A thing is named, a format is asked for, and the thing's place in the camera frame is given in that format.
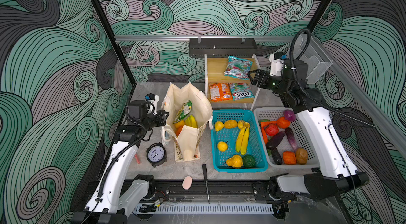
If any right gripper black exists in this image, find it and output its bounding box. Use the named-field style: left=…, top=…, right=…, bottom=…
left=251, top=68, right=297, bottom=99

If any teal red snack bag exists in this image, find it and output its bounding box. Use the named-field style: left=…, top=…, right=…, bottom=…
left=224, top=56, right=253, bottom=80

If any orange tangerine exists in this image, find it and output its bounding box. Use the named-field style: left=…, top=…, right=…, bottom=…
left=176, top=126, right=183, bottom=137

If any peach fruit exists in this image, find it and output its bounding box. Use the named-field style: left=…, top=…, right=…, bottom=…
left=174, top=120, right=185, bottom=129

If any green yellow snack bag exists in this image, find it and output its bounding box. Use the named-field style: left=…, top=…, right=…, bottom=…
left=173, top=100, right=192, bottom=124

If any cream canvas grocery bag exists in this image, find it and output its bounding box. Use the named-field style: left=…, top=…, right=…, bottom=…
left=162, top=83, right=213, bottom=162

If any large yellow banana bunch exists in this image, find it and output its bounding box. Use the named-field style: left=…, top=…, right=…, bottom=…
left=184, top=115, right=198, bottom=128

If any purple onion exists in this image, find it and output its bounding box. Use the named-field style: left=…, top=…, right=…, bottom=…
left=283, top=109, right=296, bottom=122

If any light purple eggplant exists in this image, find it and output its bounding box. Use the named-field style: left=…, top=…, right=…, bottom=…
left=285, top=127, right=299, bottom=152

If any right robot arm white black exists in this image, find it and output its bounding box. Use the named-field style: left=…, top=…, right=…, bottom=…
left=248, top=28, right=370, bottom=199

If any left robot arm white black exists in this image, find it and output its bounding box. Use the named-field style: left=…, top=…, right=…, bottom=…
left=71, top=93, right=169, bottom=224

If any teal Fox's candy bag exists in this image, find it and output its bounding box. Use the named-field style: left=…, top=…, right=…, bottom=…
left=229, top=83, right=254, bottom=101

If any orange snack bag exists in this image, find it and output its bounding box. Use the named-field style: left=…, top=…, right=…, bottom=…
left=209, top=83, right=233, bottom=102

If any black alarm clock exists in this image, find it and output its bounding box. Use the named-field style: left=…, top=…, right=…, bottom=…
left=147, top=143, right=167, bottom=168

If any white wooden two-tier shelf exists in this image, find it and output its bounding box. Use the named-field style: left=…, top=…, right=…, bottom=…
left=204, top=55, right=260, bottom=111

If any orange carrot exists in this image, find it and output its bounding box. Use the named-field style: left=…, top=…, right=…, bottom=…
left=260, top=121, right=276, bottom=144

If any yellow mango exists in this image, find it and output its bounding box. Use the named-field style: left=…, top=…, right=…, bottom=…
left=224, top=119, right=238, bottom=129

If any orange tomato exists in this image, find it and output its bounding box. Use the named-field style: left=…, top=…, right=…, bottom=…
left=276, top=117, right=291, bottom=129

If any yellow lemon upper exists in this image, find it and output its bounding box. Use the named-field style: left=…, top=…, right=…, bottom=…
left=214, top=121, right=224, bottom=132

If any yellow lemon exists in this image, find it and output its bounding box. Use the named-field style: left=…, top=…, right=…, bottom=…
left=217, top=141, right=228, bottom=152
left=214, top=121, right=224, bottom=132

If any small yellow banana bunch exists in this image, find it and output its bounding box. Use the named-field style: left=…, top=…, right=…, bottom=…
left=235, top=120, right=250, bottom=155

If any black screwdriver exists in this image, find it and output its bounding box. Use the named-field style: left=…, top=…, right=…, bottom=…
left=202, top=164, right=210, bottom=202

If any teal plastic basket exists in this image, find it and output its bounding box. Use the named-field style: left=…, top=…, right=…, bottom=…
left=211, top=109, right=268, bottom=173

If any yellow lemon lower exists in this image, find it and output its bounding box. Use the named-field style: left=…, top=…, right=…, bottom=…
left=217, top=141, right=228, bottom=152

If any pink oval eraser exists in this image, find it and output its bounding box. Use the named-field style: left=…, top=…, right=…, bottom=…
left=182, top=175, right=193, bottom=190

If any white plastic basket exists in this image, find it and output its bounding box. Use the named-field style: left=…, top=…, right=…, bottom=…
left=253, top=107, right=320, bottom=169

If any green avocado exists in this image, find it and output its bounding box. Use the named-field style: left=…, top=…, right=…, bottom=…
left=243, top=154, right=256, bottom=169

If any dark eggplant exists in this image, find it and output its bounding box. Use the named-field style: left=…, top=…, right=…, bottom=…
left=266, top=131, right=285, bottom=165

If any yellow pear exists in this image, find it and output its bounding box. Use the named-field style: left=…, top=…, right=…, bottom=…
left=226, top=155, right=243, bottom=169

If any orange bell pepper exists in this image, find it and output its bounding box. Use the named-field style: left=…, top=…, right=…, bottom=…
left=282, top=151, right=297, bottom=165

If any brown potato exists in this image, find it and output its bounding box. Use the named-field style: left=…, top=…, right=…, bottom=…
left=295, top=148, right=308, bottom=165

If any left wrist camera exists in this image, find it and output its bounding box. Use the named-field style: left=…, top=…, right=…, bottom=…
left=145, top=93, right=159, bottom=115

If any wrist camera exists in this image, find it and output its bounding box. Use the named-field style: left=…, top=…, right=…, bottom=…
left=145, top=93, right=159, bottom=115
left=269, top=52, right=287, bottom=77

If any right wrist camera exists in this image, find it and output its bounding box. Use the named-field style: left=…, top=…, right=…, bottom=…
left=269, top=52, right=287, bottom=77

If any clear acrylic wall holder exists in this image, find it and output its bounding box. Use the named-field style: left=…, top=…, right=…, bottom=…
left=293, top=33, right=333, bottom=84

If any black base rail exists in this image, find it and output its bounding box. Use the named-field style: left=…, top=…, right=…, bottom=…
left=120, top=179, right=337, bottom=201

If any white cable duct strip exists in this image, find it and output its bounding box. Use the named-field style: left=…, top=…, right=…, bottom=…
left=146, top=203, right=274, bottom=215

